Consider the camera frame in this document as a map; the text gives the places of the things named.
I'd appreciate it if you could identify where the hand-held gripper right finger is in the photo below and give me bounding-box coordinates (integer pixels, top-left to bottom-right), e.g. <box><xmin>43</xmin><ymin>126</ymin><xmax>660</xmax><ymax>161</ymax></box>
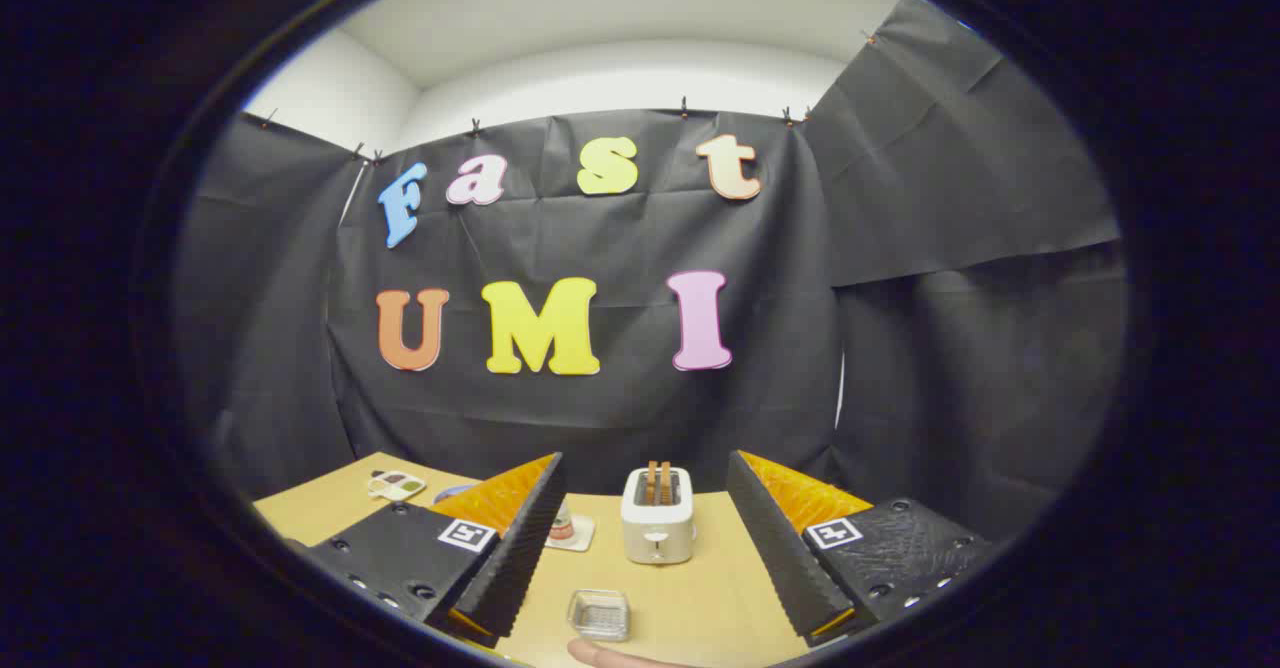
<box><xmin>726</xmin><ymin>450</ymin><xmax>1001</xmax><ymax>647</ymax></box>

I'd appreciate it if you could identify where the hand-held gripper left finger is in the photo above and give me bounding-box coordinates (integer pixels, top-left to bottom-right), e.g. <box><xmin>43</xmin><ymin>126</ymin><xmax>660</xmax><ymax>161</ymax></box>
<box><xmin>290</xmin><ymin>451</ymin><xmax>567</xmax><ymax>649</ymax></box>

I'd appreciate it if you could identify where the white square coaster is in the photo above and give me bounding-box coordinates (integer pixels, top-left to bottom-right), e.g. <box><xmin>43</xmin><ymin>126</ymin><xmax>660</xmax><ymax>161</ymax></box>
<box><xmin>545</xmin><ymin>515</ymin><xmax>597</xmax><ymax>552</ymax></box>

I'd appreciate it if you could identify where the metal perforated drain basket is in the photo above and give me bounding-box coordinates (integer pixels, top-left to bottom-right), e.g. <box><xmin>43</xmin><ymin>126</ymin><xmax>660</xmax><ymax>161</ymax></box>
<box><xmin>567</xmin><ymin>589</ymin><xmax>632</xmax><ymax>642</ymax></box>

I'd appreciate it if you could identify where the white toaster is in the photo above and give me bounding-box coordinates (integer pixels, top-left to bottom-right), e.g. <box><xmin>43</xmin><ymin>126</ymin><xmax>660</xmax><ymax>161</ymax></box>
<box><xmin>620</xmin><ymin>466</ymin><xmax>696</xmax><ymax>565</ymax></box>

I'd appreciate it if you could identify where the white divided sauce dish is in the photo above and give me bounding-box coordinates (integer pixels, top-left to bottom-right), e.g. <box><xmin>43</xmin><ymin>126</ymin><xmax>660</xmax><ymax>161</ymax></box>
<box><xmin>367</xmin><ymin>470</ymin><xmax>427</xmax><ymax>502</ymax></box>

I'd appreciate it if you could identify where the black backdrop cloth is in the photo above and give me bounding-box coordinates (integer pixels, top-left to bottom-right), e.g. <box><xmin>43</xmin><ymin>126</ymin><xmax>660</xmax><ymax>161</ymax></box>
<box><xmin>170</xmin><ymin>0</ymin><xmax>1131</xmax><ymax>549</ymax></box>

